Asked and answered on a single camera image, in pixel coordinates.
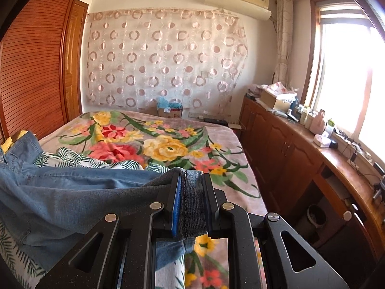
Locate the white tissue box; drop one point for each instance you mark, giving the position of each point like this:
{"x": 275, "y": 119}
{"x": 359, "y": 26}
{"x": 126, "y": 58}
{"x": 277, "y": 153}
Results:
{"x": 321, "y": 141}

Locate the white remote control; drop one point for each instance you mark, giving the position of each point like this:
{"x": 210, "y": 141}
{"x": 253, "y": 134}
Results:
{"x": 278, "y": 113}

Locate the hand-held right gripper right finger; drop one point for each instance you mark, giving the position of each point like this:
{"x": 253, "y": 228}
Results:
{"x": 208, "y": 200}

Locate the white air conditioner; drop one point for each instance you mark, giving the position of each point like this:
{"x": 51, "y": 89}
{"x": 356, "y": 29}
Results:
{"x": 237, "y": 0}

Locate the blue denim pants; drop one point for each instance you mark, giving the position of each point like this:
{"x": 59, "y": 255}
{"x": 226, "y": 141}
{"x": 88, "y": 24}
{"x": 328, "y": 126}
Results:
{"x": 75, "y": 192}

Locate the circle pattern sheer curtain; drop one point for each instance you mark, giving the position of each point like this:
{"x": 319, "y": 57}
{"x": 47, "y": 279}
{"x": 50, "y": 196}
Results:
{"x": 165, "y": 57}

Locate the beige window curtain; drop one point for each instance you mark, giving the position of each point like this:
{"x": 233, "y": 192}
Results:
{"x": 284, "y": 36}

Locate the window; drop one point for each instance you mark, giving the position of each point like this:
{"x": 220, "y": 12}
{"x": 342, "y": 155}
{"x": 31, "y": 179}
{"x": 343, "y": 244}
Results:
{"x": 346, "y": 75}

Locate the leaf print bed sheet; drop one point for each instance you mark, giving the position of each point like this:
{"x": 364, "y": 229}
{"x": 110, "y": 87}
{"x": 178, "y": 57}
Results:
{"x": 69, "y": 156}

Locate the floral blanket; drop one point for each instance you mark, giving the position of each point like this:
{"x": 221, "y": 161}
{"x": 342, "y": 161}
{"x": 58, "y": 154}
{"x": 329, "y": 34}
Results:
{"x": 168, "y": 144}

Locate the cardboard box with blue cloth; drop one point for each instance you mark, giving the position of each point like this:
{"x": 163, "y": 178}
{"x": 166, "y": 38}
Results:
{"x": 170, "y": 110}

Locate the yellow plush toy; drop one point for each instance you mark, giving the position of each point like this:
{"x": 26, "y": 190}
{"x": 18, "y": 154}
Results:
{"x": 9, "y": 143}

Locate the wooden cabinet counter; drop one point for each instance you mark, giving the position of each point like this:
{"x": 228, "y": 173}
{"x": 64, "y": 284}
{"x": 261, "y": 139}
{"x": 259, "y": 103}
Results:
{"x": 285, "y": 144}

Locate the dark waste bin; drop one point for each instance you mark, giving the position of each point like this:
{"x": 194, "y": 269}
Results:
{"x": 317, "y": 216}

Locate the beige box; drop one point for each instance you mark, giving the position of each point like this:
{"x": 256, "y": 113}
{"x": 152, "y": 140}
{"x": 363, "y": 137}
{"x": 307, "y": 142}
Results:
{"x": 273, "y": 99}

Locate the pink patterned bag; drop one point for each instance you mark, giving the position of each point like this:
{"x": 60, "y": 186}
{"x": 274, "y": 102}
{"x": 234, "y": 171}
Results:
{"x": 279, "y": 88}

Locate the white floor power strip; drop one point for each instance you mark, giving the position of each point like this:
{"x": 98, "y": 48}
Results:
{"x": 235, "y": 125}

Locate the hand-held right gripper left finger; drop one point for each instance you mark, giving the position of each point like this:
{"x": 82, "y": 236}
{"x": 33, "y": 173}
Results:
{"x": 177, "y": 206}

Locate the wooden headboard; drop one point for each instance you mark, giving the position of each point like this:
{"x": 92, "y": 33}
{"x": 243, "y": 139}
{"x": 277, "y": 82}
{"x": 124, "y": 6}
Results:
{"x": 36, "y": 66}

